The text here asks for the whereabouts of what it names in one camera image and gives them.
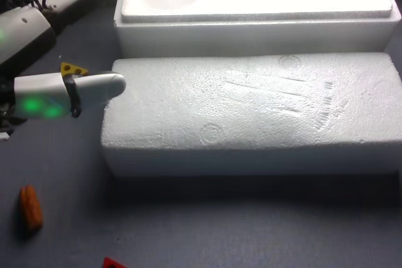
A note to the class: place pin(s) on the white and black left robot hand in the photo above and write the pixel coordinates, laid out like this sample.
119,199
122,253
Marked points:
37,92

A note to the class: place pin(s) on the white styrofoam block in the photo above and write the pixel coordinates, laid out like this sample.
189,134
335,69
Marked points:
251,114

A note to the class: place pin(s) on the white styrofoam moulded tray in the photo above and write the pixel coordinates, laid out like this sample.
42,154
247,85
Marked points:
251,34

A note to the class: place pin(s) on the yellow triangular block with holes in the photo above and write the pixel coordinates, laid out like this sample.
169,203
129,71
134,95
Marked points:
66,67

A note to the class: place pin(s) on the long orange toy food piece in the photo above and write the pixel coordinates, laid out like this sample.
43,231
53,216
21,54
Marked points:
30,211

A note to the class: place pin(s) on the red flat toy piece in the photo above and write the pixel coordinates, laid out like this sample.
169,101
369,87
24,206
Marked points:
110,263

